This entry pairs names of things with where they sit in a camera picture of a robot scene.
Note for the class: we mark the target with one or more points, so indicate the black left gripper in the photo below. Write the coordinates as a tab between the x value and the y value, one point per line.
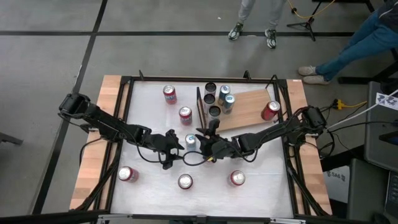
163	146

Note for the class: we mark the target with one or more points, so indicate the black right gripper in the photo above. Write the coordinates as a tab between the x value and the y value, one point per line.
227	148

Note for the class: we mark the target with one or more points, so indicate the blue silver Red Bull can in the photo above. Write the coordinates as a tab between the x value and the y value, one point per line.
190	139
229	99
224	90

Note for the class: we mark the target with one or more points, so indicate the Celsius can with black lid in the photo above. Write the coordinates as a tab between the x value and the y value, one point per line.
209	99
210	87
214	110

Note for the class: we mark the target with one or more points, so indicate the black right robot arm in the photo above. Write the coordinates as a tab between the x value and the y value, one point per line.
273	132

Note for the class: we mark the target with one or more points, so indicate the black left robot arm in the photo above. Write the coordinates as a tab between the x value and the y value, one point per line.
105	123

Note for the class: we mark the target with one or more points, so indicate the red Fanta can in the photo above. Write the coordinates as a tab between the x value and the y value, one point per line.
169	95
237	178
185	115

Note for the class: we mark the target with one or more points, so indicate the Star Wars Coke Zero can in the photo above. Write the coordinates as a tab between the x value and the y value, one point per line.
185	181

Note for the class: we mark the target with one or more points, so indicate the red soda can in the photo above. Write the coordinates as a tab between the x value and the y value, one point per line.
125	173

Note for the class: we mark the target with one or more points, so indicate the person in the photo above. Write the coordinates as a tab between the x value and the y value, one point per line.
248	9
357	48

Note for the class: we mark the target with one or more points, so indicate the white labelled cardboard box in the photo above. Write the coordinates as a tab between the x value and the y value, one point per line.
337	186

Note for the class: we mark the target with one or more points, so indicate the black tripod stand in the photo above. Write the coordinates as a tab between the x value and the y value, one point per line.
307	23

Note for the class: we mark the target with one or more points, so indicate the black stand foot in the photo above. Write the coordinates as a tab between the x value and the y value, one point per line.
9	139

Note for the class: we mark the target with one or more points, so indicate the grey metal cabinet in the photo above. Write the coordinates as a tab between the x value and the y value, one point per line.
367	193
377	140

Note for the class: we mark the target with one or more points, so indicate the white printed paper tag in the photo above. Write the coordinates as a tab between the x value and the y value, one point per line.
385	100

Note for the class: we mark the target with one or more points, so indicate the wooden shelf with black frame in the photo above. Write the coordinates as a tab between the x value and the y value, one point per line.
245	109

